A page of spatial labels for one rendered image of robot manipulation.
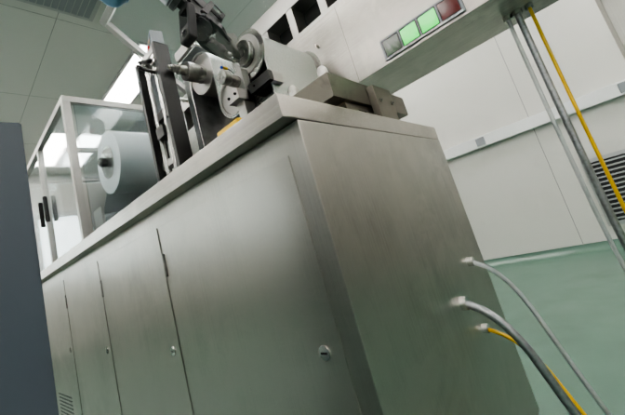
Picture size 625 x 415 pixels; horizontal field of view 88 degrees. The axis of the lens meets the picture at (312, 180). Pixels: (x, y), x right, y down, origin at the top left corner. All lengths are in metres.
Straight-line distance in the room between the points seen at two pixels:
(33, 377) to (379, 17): 1.12
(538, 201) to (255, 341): 2.93
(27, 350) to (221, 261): 0.33
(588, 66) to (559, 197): 1.03
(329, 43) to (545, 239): 2.62
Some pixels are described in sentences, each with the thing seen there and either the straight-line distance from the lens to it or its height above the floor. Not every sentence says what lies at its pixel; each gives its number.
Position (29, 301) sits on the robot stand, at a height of 0.70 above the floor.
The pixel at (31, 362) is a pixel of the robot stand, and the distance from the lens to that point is 0.45.
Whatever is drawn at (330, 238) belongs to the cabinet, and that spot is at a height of 0.67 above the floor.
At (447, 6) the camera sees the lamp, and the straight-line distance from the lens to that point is 1.08.
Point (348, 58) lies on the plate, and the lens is 1.20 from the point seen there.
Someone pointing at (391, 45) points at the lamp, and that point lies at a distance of 1.12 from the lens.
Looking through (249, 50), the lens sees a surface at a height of 1.24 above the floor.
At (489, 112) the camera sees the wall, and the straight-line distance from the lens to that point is 3.38.
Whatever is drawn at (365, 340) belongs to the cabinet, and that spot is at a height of 0.53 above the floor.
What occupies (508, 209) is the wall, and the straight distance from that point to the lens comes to 3.35.
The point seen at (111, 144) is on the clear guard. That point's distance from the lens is 1.82.
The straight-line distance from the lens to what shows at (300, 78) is 1.05.
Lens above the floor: 0.68
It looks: 10 degrees up
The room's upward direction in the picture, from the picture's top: 16 degrees counter-clockwise
